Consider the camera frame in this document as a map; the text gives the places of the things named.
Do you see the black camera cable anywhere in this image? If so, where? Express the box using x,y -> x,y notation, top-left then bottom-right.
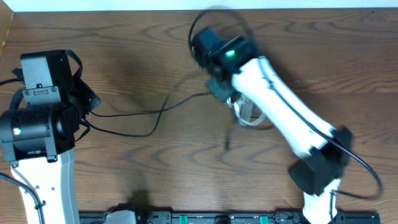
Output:
0,77 -> 46,224
187,9 -> 384,224

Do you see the black right camera cable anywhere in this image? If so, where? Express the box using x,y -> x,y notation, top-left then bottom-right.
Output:
187,9 -> 384,224

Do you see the white USB cable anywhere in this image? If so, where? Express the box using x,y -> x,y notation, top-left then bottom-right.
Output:
226,94 -> 267,127

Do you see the black USB cable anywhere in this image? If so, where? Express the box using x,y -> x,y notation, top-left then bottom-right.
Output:
223,114 -> 275,152
81,71 -> 218,138

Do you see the black left camera cable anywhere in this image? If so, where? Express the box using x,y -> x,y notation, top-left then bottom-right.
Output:
0,77 -> 46,224

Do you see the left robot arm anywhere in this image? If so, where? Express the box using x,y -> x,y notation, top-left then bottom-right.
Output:
1,50 -> 101,223

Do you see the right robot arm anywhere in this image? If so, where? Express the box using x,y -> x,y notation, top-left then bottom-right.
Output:
188,27 -> 353,223

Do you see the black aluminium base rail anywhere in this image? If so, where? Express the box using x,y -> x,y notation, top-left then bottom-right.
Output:
79,202 -> 381,224

